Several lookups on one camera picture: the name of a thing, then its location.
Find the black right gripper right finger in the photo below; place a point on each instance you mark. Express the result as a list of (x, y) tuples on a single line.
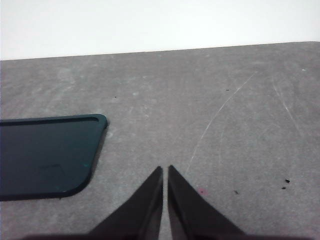
[(190, 212)]

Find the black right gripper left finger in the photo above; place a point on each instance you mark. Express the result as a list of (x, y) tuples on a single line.
[(140, 212)]

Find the dark teal rectangular tray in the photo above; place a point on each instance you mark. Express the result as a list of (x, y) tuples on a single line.
[(45, 155)]

